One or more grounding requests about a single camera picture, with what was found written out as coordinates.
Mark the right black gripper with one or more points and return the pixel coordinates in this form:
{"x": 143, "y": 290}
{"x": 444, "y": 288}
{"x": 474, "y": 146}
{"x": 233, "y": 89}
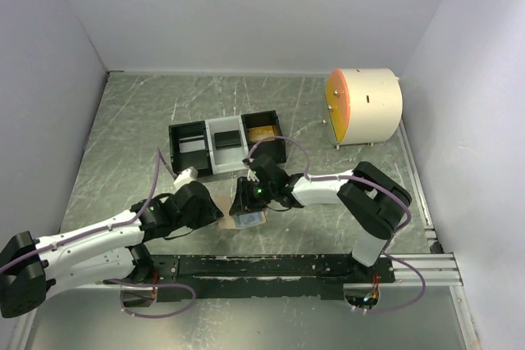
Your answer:
{"x": 244, "y": 202}

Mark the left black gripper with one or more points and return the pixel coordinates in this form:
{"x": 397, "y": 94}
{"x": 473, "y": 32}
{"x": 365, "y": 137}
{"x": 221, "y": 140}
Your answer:
{"x": 211, "y": 211}

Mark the blue credit card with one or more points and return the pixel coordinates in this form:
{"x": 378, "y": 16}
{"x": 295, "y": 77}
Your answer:
{"x": 246, "y": 221}

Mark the tan leather card holder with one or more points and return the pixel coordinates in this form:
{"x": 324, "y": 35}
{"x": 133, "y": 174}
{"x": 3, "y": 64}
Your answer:
{"x": 227, "y": 221}

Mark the three-compartment black white tray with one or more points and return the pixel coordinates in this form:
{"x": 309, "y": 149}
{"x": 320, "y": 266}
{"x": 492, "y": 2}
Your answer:
{"x": 214, "y": 161}

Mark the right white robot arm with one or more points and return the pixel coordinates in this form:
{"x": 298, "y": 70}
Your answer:
{"x": 374, "y": 200}

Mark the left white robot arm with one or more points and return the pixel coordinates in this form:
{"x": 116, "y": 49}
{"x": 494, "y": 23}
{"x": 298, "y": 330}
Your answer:
{"x": 35, "y": 269}

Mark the silver card in tray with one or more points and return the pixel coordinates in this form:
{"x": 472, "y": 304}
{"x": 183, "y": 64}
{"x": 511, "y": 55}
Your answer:
{"x": 192, "y": 144}

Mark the black card in tray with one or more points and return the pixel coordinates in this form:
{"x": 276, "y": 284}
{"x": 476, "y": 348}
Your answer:
{"x": 227, "y": 139}

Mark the gold card in tray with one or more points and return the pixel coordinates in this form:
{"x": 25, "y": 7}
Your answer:
{"x": 259, "y": 133}

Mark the cream drum with orange face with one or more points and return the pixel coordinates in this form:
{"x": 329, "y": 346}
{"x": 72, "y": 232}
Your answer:
{"x": 364, "y": 106}

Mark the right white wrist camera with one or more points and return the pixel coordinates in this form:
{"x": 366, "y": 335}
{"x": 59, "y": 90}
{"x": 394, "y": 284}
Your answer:
{"x": 250, "y": 173}

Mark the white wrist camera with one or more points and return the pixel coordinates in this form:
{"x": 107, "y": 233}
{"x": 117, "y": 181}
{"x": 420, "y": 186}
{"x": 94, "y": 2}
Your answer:
{"x": 250, "y": 173}
{"x": 187, "y": 176}

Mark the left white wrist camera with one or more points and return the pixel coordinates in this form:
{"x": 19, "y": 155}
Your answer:
{"x": 187, "y": 176}

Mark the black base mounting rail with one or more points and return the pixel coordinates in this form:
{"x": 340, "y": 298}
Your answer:
{"x": 322, "y": 276}

